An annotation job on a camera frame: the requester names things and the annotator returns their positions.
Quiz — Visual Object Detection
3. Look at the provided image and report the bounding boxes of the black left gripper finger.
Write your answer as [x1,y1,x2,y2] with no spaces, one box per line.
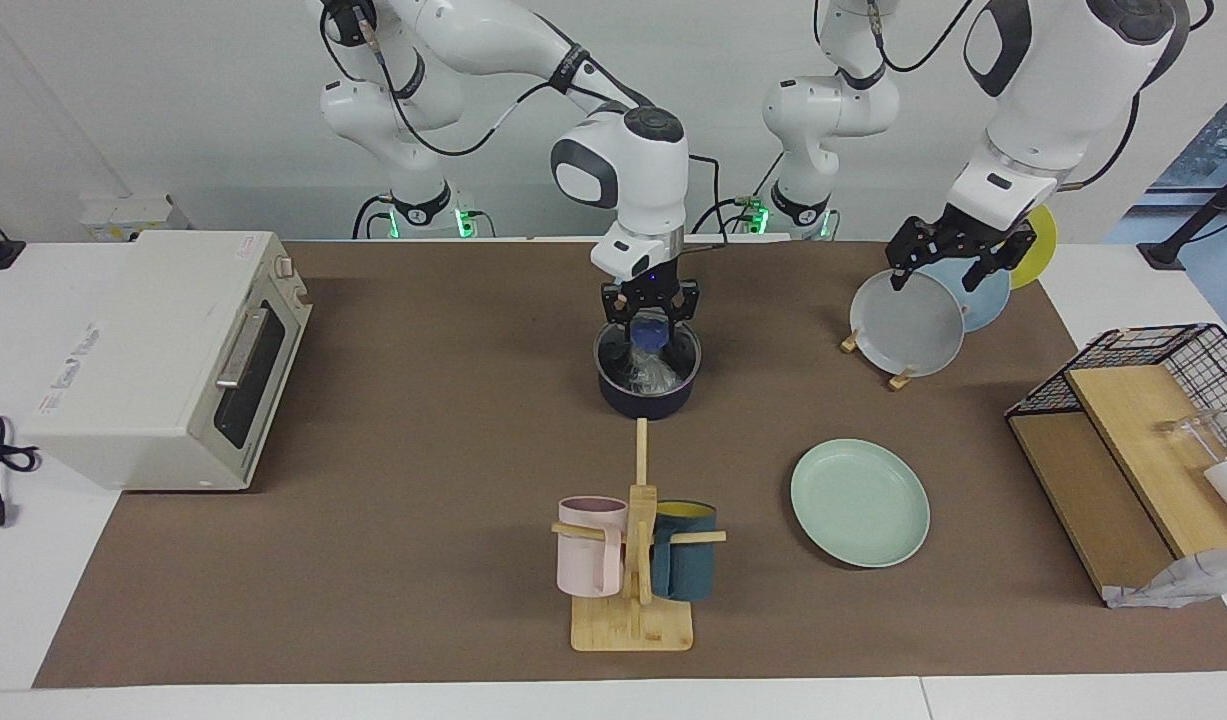
[887,238,922,291]
[964,225,1037,291]

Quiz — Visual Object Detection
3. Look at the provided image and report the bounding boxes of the glass lid blue knob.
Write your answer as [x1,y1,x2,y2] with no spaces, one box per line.
[593,312,704,393]

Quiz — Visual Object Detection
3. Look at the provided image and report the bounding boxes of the white vermicelli bundle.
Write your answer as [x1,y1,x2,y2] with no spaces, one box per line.
[623,345,684,393]

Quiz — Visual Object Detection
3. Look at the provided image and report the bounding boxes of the yellow plate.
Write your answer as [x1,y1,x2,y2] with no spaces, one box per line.
[1010,203,1059,291]

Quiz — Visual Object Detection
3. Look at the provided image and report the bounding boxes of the light blue plate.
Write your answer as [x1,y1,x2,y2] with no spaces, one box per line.
[918,258,1012,333]

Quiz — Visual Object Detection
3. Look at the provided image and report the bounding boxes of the grey plate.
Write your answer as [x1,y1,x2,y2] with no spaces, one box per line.
[850,270,966,379]

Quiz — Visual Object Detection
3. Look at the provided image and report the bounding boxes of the wooden plate rack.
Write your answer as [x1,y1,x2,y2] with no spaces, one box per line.
[840,330,916,391]

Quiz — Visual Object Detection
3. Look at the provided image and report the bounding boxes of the light green plate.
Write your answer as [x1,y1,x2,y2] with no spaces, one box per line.
[790,438,931,569]

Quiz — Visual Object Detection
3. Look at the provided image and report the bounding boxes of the black angled stand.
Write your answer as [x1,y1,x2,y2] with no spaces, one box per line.
[1138,165,1227,271]

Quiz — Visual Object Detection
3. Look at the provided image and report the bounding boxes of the light wooden board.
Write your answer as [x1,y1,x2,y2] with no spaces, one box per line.
[1065,365,1227,559]

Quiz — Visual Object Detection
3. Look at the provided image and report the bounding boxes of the brown base panel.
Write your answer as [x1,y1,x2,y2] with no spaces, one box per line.
[1008,410,1179,599]

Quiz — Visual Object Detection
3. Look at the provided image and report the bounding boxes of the clear glass cup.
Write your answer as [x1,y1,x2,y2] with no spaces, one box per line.
[1158,410,1227,466]

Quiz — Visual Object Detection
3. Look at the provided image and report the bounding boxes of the pink mug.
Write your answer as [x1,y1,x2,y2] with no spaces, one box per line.
[557,496,630,599]

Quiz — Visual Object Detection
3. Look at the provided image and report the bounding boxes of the dark teal mug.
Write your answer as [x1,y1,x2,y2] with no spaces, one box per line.
[649,500,719,602]

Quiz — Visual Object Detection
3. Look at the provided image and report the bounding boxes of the brown table mat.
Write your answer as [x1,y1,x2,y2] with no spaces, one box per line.
[33,240,1227,689]

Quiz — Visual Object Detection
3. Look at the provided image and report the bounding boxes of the wooden mug tree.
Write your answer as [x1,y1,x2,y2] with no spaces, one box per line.
[551,418,727,653]

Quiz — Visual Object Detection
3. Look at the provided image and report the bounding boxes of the white grid-patterned bag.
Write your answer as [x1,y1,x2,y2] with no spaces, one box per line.
[1103,545,1227,609]

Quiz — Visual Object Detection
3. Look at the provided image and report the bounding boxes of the white toaster oven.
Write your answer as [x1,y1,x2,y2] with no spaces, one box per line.
[21,230,314,493]

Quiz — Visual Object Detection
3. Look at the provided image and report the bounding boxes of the white power strip box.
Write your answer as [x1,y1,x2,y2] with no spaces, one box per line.
[78,195,189,243]

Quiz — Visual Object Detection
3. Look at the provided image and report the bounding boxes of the black left base cable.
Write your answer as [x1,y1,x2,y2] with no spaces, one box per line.
[691,150,789,236]

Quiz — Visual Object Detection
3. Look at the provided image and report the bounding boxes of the black base cable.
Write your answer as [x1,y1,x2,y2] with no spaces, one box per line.
[691,150,789,236]
[351,195,394,241]

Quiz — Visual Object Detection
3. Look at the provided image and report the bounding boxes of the dark blue handled pot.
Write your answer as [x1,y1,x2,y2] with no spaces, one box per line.
[595,320,704,421]

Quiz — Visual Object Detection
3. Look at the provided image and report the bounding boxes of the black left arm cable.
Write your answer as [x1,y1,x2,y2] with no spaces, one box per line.
[1058,95,1139,191]

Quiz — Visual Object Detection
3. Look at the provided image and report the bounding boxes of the black wire basket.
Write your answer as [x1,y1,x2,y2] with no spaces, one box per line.
[1006,323,1227,456]

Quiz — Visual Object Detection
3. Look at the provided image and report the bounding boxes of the black right base cable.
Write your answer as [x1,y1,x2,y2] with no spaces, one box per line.
[351,195,394,241]

